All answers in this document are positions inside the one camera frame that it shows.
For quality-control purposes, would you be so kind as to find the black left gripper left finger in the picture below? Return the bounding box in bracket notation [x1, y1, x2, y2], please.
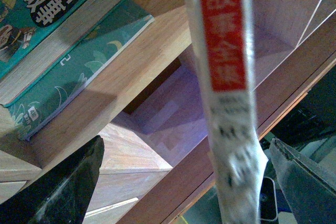
[1, 135, 104, 223]

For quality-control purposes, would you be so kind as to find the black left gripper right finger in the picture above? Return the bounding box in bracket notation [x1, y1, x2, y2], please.
[269, 138, 335, 223]

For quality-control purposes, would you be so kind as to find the white red-spined book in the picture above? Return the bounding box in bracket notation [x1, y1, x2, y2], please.
[185, 0, 268, 223]

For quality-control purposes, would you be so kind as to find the white framed black device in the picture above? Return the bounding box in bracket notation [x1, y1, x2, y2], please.
[259, 177, 278, 223]

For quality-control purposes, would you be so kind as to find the wooden bookshelf unit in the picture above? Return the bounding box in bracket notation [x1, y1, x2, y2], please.
[1, 0, 335, 223]

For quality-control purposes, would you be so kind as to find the thin green paperback book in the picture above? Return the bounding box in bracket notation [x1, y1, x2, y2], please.
[6, 0, 154, 141]

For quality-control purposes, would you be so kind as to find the thick teal hardcover book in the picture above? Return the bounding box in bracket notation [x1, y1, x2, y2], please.
[1, 0, 123, 107]

